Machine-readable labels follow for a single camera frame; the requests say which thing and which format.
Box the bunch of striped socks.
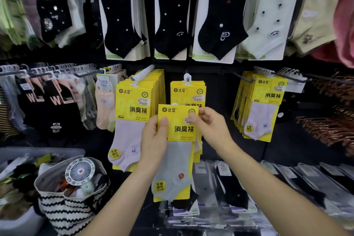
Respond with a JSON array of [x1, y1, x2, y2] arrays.
[[0, 83, 25, 141]]

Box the cream dotted sock pack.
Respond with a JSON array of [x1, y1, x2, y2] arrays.
[[236, 0, 305, 61]]

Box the person's right forearm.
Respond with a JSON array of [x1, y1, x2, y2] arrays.
[[221, 144, 349, 236]]

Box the white tipped peg hook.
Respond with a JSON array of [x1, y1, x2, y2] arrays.
[[129, 64, 155, 87]]

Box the black dotted tall socks bunch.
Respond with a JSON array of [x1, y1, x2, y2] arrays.
[[34, 0, 87, 49]]

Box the black metal peg hook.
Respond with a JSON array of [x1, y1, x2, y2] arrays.
[[272, 72, 312, 83], [232, 71, 256, 84]]

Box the row black socks white cards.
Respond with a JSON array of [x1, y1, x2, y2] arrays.
[[154, 0, 255, 64]]

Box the bunch of pastel sock packs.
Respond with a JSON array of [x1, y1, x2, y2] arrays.
[[95, 66, 128, 133]]

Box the beige sock pack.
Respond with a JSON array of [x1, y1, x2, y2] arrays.
[[285, 0, 349, 56]]

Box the row of clear bagged socks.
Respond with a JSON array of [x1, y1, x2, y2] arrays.
[[159, 160, 354, 236]]

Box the white handheld fan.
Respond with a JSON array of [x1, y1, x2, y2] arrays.
[[65, 157, 96, 187]]

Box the black dotted sock white card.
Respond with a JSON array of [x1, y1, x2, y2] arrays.
[[95, 0, 151, 62]]

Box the person's left hand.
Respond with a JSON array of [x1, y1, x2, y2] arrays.
[[139, 115, 169, 167]]

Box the bunch yellow sock packets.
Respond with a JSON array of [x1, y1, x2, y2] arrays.
[[169, 73, 207, 163], [231, 71, 288, 143], [108, 69, 166, 173]]

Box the yellow packet grey sock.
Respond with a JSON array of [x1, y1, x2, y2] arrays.
[[151, 103, 199, 203]]

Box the row of pastel hanging socks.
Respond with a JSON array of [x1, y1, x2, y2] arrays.
[[0, 0, 42, 51]]

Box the pink garments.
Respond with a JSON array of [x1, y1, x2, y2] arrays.
[[311, 0, 354, 68]]

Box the black white zigzag tote bag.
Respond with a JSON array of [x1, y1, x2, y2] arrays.
[[34, 155, 111, 236]]

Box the person's right hand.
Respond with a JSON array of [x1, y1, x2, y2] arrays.
[[188, 107, 236, 156]]

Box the person's left forearm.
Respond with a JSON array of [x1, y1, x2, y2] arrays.
[[80, 161, 161, 236]]

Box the row black socks peach cuffs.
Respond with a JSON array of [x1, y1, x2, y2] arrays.
[[15, 63, 97, 139]]

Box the clear price tag holder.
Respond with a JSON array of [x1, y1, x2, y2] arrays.
[[285, 78, 308, 94]]

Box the white plastic bin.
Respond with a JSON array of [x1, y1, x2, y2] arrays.
[[0, 146, 86, 236]]

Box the heap of copper hangers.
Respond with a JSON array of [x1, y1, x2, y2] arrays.
[[296, 72, 354, 156]]

